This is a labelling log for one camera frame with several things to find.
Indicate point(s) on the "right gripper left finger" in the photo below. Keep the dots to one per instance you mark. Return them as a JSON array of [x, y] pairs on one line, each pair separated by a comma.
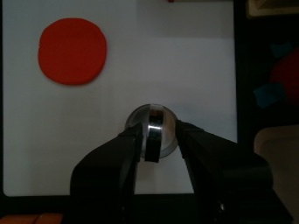
[[105, 180]]

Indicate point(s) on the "blue tape piece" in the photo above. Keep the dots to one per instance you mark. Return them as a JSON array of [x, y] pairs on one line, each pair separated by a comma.
[[269, 95]]

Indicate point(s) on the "white cutting board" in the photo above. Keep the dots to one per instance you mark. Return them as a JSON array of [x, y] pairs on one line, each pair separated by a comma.
[[78, 131]]

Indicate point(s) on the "flat red dough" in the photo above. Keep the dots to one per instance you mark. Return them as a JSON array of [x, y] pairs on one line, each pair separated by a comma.
[[72, 52]]

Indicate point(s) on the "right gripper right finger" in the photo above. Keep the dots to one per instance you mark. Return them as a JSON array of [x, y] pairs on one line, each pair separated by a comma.
[[230, 180]]

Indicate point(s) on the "red plastic cup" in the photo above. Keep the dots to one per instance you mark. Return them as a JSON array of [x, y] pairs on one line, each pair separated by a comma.
[[290, 75]]

